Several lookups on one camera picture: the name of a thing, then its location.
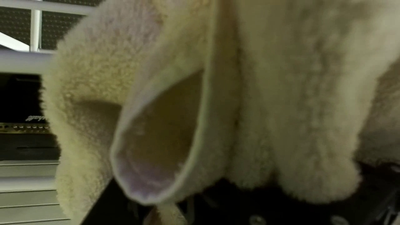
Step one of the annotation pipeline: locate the white terry towel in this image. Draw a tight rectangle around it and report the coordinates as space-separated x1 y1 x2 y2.
41 0 400 225

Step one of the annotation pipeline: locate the white wall radiator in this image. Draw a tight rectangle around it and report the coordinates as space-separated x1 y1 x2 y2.
0 161 72 225

